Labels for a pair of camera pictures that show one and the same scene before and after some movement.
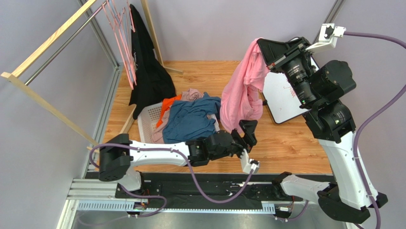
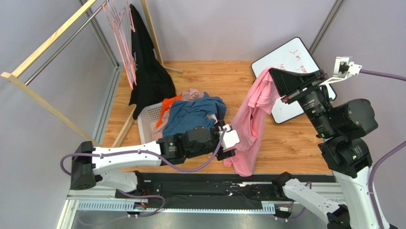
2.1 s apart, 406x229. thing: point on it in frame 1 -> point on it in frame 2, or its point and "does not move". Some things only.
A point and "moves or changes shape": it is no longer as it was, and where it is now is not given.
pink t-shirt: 239,101 moves or changes shape
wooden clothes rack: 10,75 does not move
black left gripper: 248,127 -> 222,155
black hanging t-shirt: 151,85 does not move
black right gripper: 283,60 -> 303,88
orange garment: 166,103 does not move
